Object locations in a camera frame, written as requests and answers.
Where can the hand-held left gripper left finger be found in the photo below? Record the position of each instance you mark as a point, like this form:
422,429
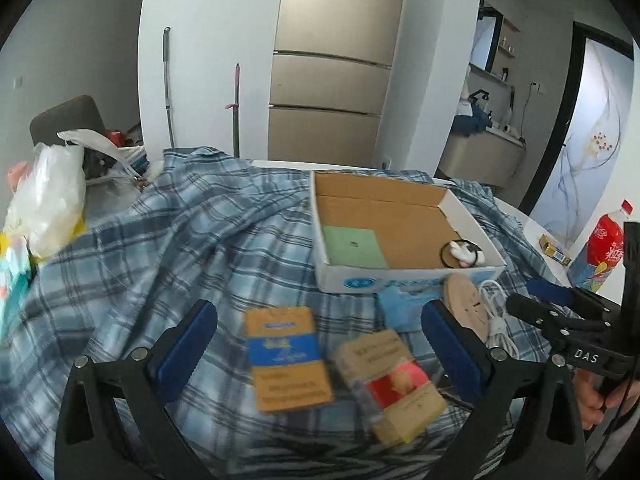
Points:
187,340

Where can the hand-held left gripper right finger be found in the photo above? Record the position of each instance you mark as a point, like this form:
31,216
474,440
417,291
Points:
447,342

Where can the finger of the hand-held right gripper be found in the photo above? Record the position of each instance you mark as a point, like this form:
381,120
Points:
547,289
540,315

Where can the round wooden disc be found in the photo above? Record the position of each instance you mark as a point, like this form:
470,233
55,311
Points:
467,305

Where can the blue face mask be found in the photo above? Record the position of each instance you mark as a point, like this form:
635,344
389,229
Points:
402,307

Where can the red and tan cigarette pack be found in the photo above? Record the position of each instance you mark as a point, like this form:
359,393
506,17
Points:
395,390

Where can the blue and tan cigarette pack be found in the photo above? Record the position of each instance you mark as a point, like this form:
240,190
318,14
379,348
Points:
286,360

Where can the white cardboard box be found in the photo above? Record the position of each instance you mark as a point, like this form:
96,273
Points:
390,220

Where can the person's right hand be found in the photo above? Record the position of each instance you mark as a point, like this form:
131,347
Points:
590,402

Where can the small yellow box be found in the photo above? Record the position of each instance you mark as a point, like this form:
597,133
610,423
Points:
554,250

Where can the red soda bottle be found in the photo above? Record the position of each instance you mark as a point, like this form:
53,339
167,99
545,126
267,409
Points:
600,245

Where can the blue plaid cloth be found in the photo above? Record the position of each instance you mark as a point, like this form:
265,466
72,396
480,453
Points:
200,260

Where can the green square pad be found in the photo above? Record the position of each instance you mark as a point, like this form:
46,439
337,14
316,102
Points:
352,245

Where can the beige vanity cabinet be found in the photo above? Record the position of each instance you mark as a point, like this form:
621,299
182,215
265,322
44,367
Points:
480,157

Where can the floral glass door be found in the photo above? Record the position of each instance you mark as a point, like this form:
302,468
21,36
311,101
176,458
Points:
585,135

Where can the dark blue cloth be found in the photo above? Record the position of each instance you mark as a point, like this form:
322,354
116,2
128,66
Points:
472,122

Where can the wet wipes pack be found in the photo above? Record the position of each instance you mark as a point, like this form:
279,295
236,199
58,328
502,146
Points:
12,280

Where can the white plastic bag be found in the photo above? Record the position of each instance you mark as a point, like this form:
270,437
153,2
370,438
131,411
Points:
47,200

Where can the black faucet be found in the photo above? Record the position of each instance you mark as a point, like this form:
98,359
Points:
481,95

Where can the translucent plastic bag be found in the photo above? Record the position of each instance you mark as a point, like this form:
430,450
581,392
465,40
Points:
100,145

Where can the pink cup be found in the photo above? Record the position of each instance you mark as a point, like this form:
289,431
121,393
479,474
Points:
17,175

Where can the grey chair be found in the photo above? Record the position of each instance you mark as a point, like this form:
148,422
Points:
65,120

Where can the bathroom mirror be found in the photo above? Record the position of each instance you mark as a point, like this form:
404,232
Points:
486,40

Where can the gold refrigerator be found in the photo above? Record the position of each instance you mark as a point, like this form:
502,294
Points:
330,85

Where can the wall shelf with bottles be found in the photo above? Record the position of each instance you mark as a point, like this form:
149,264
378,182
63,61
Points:
507,40

